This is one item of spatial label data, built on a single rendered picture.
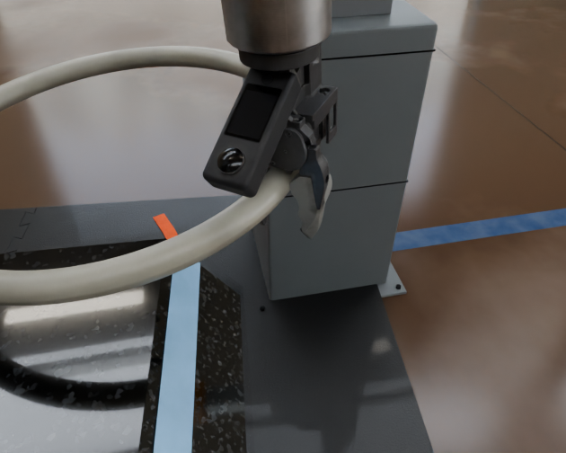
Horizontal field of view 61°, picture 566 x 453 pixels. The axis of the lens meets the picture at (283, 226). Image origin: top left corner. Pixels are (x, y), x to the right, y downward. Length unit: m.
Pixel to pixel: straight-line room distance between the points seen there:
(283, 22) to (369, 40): 0.76
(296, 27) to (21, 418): 0.40
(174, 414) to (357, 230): 1.04
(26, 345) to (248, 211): 0.26
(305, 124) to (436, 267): 1.36
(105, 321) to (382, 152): 0.93
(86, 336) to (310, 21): 0.36
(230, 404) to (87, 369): 0.15
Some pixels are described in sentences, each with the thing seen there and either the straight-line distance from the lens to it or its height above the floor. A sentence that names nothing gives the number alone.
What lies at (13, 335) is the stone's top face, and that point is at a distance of 0.56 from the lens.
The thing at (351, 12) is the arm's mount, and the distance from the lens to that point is 1.20.
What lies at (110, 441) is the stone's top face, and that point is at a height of 0.80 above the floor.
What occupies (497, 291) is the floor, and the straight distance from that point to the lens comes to 1.75.
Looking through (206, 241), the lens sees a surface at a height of 0.91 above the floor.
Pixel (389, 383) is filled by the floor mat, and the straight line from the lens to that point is 1.41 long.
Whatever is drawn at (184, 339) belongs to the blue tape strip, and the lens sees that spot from 0.53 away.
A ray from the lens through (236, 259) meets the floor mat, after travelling 1.69.
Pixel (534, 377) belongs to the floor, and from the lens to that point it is 1.57.
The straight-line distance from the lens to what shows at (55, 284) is 0.44.
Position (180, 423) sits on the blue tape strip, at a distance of 0.48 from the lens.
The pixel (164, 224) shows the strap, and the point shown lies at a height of 0.02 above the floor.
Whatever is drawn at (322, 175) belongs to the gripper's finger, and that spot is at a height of 0.94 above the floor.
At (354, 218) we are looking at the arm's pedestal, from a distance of 1.40.
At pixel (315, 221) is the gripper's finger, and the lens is 0.50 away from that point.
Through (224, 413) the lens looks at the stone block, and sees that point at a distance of 0.52.
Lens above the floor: 1.19
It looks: 40 degrees down
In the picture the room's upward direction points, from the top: straight up
